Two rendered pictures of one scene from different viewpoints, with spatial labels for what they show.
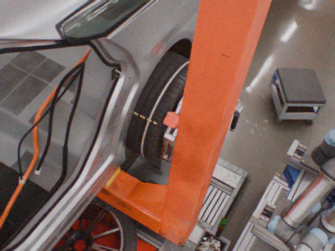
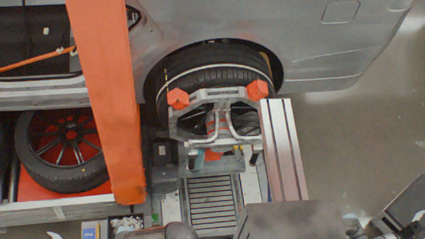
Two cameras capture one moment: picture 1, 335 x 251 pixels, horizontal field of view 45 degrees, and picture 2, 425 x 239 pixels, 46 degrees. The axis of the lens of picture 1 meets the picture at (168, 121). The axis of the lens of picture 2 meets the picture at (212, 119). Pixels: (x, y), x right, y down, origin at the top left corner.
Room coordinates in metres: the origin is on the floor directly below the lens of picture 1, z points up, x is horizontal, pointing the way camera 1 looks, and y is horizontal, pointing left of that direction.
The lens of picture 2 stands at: (0.68, -1.21, 3.26)
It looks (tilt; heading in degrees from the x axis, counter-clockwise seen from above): 60 degrees down; 52
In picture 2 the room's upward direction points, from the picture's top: 8 degrees clockwise
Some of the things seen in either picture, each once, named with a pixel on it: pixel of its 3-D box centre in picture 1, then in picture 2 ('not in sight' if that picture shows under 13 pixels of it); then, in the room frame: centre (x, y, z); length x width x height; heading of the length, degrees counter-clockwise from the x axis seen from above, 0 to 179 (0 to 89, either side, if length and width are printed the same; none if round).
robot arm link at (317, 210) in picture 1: (305, 208); not in sight; (1.01, -0.73, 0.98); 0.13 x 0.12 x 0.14; 49
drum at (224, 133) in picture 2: not in sight; (219, 130); (1.55, -0.19, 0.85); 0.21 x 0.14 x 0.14; 66
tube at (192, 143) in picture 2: not in sight; (204, 123); (1.44, -0.19, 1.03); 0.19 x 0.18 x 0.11; 66
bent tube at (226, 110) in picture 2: not in sight; (243, 121); (1.62, -0.27, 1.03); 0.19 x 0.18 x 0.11; 66
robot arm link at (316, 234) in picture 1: (313, 242); not in sight; (0.73, -0.66, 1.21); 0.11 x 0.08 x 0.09; 139
